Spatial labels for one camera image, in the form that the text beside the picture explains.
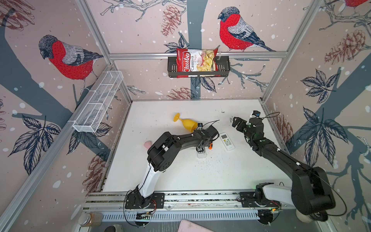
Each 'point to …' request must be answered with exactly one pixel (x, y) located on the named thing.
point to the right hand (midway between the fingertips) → (238, 121)
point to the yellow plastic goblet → (191, 125)
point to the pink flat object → (186, 225)
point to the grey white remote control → (200, 154)
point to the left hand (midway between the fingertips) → (203, 142)
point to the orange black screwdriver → (210, 146)
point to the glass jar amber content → (92, 219)
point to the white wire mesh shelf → (91, 115)
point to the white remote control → (227, 142)
